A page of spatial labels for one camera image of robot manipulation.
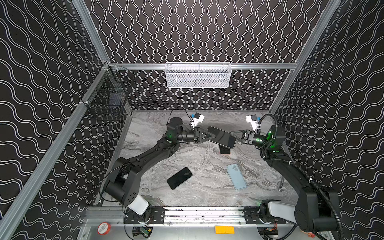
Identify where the silver spanner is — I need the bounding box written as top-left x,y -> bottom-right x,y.
278,177 -> 285,192

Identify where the black wire basket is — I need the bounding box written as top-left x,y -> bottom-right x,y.
85,65 -> 133,122

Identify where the black phone screen up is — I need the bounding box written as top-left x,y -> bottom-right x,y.
167,167 -> 193,190

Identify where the white phone face down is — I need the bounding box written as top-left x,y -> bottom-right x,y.
208,126 -> 236,149

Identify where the yellow block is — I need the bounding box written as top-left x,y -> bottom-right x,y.
215,226 -> 235,235

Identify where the red tape roll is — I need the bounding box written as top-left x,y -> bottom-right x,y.
97,222 -> 112,235

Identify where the black phone purple edge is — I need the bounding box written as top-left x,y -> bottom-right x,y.
219,146 -> 231,155

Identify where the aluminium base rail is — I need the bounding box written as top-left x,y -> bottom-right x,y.
84,207 -> 290,228

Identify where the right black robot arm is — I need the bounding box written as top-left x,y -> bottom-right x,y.
231,114 -> 345,240

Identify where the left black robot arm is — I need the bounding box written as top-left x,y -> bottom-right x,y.
103,117 -> 216,223

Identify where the light blue phone case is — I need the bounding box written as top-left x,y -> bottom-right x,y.
226,164 -> 247,190

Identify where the white wire mesh basket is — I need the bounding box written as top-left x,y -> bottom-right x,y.
165,62 -> 232,89

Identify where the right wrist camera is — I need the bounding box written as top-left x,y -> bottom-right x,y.
246,115 -> 261,134

